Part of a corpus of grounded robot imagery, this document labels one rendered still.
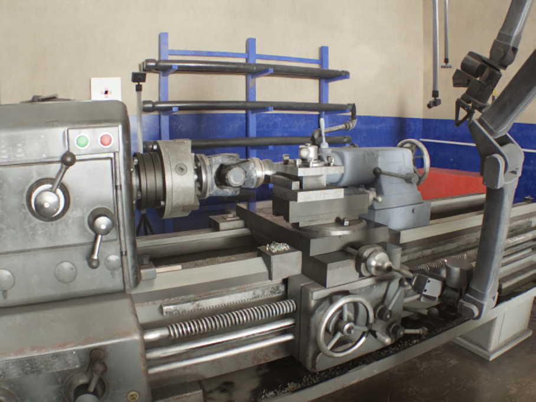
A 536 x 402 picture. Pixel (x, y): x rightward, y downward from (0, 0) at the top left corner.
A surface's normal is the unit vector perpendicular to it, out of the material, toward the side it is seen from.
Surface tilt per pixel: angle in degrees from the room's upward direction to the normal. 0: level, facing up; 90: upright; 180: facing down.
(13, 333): 32
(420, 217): 90
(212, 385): 0
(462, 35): 90
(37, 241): 90
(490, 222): 100
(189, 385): 0
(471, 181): 90
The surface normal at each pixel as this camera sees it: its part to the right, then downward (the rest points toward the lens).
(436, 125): -0.89, 0.09
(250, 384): 0.00, -0.98
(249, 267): 0.27, -0.69
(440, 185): -0.68, 0.15
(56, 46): 0.46, 0.18
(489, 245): -0.81, 0.30
